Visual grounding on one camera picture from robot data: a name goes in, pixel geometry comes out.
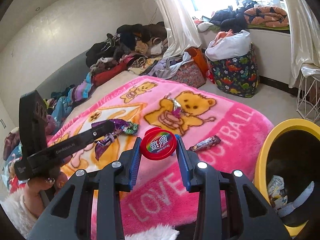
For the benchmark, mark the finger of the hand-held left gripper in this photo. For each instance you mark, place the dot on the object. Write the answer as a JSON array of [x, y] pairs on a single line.
[[100, 131]]

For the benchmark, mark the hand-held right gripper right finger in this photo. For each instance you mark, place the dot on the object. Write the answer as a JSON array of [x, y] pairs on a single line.
[[183, 165]]

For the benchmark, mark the cream satin curtain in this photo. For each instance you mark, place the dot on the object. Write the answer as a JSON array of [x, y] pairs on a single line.
[[302, 30]]

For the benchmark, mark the blue patterned clothes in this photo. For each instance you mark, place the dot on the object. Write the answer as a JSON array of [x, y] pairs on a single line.
[[60, 107]]

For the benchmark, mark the white cloth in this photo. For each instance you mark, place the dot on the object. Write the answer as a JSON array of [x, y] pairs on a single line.
[[205, 26]]

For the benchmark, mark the person's left hand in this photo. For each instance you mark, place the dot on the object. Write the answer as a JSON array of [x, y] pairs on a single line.
[[37, 197]]

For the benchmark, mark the white plastic bag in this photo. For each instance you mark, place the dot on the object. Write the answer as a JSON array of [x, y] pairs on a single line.
[[230, 47]]

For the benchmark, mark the dinosaur print fabric basket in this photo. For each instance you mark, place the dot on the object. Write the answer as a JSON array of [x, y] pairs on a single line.
[[235, 77]]

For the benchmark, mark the floral fabric basket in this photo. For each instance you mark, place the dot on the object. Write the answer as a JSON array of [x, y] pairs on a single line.
[[187, 76]]

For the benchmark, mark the beige bed sheet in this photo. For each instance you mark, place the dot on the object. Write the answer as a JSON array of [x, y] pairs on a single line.
[[112, 85]]

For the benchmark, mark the sheer white curtain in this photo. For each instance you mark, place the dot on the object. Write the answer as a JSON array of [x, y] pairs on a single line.
[[175, 17]]

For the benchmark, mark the green sill mat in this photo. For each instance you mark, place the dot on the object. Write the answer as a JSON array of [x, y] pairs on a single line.
[[270, 28]]

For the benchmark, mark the printed paper wrapper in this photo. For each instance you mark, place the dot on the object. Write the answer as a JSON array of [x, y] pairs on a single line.
[[276, 187]]

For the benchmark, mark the small white bag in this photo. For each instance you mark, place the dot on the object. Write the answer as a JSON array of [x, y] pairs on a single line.
[[275, 2]]

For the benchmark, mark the red plastic bottle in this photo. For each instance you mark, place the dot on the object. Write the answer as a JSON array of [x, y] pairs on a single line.
[[158, 145]]

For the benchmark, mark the grey white clothes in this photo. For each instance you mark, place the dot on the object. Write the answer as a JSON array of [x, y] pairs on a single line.
[[172, 65]]

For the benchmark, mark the dark candy bar wrapper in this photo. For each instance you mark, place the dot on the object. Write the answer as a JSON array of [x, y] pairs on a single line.
[[205, 143]]

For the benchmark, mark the yellow rimmed trash bin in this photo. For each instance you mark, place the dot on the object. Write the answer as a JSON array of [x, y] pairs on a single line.
[[265, 150]]

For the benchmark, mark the grey headboard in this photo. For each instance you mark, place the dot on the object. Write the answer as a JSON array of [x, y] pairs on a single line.
[[62, 75]]

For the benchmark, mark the orange bag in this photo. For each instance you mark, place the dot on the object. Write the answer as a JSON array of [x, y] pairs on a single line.
[[198, 60]]

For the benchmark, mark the person's left forearm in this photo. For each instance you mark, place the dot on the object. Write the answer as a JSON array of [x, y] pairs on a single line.
[[15, 217]]

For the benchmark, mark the orange patterned quilt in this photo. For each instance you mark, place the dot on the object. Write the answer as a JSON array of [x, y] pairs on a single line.
[[267, 15]]

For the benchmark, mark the silver pink candy wrapper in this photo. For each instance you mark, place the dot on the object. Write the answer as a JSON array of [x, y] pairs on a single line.
[[176, 107]]

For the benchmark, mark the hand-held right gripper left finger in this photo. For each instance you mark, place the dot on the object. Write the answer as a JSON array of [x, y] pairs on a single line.
[[133, 160]]

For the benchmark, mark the striped clothes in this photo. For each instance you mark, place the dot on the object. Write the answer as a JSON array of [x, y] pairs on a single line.
[[80, 90]]

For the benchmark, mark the dark jacket pile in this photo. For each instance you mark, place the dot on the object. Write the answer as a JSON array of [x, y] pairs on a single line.
[[230, 17]]

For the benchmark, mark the orange cloth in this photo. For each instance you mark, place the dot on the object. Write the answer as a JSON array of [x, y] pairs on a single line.
[[222, 35]]

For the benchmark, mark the red cloth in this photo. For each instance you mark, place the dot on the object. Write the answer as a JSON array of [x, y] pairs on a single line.
[[110, 73]]

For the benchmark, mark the green purple foil wrapper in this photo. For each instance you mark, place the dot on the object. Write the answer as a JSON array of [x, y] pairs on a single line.
[[130, 128]]

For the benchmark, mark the pink printed blanket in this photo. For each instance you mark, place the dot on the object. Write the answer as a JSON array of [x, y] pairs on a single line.
[[225, 130]]

